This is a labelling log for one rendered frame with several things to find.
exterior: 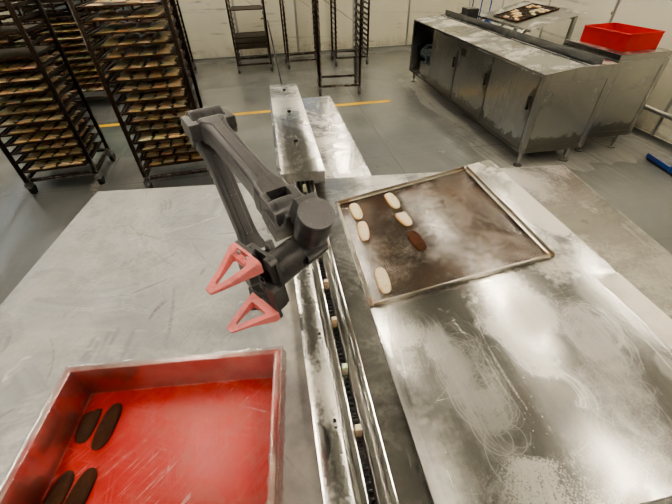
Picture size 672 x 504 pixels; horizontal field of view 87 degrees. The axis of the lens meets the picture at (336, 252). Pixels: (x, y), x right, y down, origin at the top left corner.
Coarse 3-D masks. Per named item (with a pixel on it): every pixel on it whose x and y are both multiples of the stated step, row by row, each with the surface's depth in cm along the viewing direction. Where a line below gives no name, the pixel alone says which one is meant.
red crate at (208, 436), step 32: (192, 384) 83; (224, 384) 83; (256, 384) 83; (128, 416) 78; (160, 416) 78; (192, 416) 78; (224, 416) 77; (256, 416) 77; (128, 448) 73; (160, 448) 73; (192, 448) 73; (224, 448) 72; (256, 448) 72; (96, 480) 69; (128, 480) 68; (160, 480) 68; (192, 480) 68; (224, 480) 68; (256, 480) 68
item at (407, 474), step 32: (320, 192) 148; (352, 192) 148; (544, 192) 144; (576, 192) 143; (576, 224) 127; (608, 224) 127; (608, 256) 114; (640, 256) 113; (352, 288) 106; (640, 288) 103; (352, 320) 97; (384, 384) 83; (384, 416) 77; (416, 480) 68
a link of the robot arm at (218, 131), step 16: (224, 112) 82; (192, 128) 77; (208, 128) 76; (224, 128) 75; (208, 144) 80; (224, 144) 72; (240, 144) 71; (224, 160) 74; (240, 160) 68; (256, 160) 68; (240, 176) 69; (256, 176) 65; (272, 176) 65; (256, 192) 62; (272, 192) 62; (288, 192) 63; (256, 208) 66; (272, 208) 59; (288, 208) 60
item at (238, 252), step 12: (228, 252) 51; (240, 252) 51; (252, 252) 50; (228, 264) 51; (240, 264) 51; (252, 264) 48; (216, 276) 49; (240, 276) 48; (252, 276) 49; (216, 288) 48
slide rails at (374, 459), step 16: (320, 288) 102; (336, 288) 102; (320, 304) 98; (336, 304) 98; (336, 352) 86; (352, 352) 86; (336, 368) 83; (352, 368) 83; (336, 384) 80; (352, 384) 80; (368, 416) 74; (352, 432) 72; (368, 432) 72; (352, 448) 69; (368, 448) 69; (352, 464) 67; (384, 480) 65; (384, 496) 63
